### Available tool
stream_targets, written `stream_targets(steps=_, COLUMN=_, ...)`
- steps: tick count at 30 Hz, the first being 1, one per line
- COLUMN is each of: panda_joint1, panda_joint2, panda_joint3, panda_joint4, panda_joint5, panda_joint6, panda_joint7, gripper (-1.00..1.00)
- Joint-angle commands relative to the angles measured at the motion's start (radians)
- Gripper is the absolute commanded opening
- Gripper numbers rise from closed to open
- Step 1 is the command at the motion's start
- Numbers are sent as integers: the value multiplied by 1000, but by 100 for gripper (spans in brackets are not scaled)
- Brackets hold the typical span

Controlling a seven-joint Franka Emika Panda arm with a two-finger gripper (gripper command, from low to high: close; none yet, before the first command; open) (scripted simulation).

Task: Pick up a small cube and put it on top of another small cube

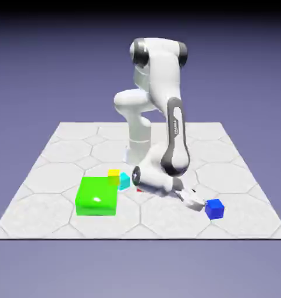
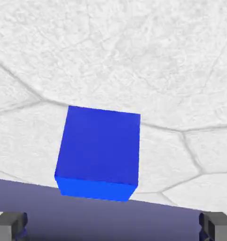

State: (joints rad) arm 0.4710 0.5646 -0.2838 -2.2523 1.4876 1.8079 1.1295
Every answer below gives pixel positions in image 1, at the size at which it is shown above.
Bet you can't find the small cyan cube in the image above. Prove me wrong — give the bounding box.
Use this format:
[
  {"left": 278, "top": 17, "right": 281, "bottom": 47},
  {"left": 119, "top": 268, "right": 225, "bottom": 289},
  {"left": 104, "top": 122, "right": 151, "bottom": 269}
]
[{"left": 118, "top": 172, "right": 131, "bottom": 191}]

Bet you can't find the small yellow cube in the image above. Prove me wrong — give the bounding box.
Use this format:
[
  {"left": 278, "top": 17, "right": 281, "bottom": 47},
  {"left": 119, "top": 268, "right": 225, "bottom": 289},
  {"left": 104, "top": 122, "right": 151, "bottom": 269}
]
[{"left": 107, "top": 169, "right": 122, "bottom": 187}]

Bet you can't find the small blue cube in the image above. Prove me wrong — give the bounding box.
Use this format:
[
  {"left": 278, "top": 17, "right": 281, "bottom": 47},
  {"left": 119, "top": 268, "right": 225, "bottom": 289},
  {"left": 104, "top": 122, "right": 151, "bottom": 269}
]
[{"left": 204, "top": 198, "right": 225, "bottom": 220}]

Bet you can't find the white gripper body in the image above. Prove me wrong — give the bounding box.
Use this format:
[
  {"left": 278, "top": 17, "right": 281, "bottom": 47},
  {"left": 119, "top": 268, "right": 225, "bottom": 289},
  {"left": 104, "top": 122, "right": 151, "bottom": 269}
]
[{"left": 180, "top": 187, "right": 207, "bottom": 212}]

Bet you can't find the large green box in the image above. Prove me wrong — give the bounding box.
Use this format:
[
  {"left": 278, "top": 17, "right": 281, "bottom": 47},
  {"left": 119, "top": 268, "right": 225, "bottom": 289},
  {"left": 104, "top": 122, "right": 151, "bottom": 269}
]
[{"left": 75, "top": 176, "right": 119, "bottom": 217}]

